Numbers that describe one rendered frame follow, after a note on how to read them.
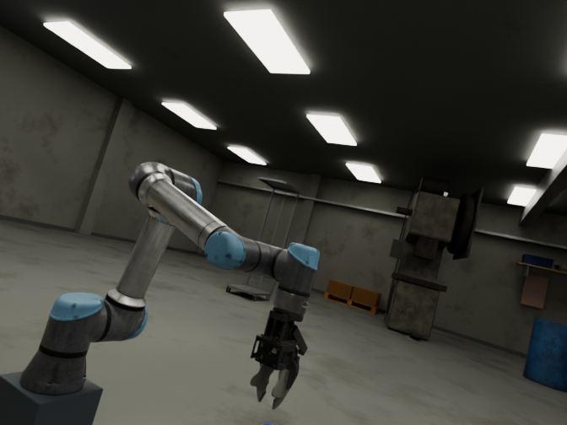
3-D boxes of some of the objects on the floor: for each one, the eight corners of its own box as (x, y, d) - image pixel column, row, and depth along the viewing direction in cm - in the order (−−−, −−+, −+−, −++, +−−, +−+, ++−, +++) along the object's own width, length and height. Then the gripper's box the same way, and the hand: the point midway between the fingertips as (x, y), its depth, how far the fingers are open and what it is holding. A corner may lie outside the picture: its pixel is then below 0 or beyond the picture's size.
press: (376, 318, 785) (409, 180, 816) (449, 341, 723) (482, 192, 754) (360, 322, 647) (401, 157, 678) (448, 352, 585) (488, 168, 616)
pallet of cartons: (381, 313, 948) (386, 294, 953) (374, 314, 862) (378, 293, 867) (332, 297, 1009) (336, 280, 1014) (320, 297, 923) (325, 278, 927)
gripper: (256, 303, 84) (230, 400, 82) (299, 320, 78) (272, 423, 76) (276, 304, 91) (252, 393, 89) (315, 319, 86) (291, 414, 83)
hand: (269, 398), depth 85 cm, fingers open, 3 cm apart
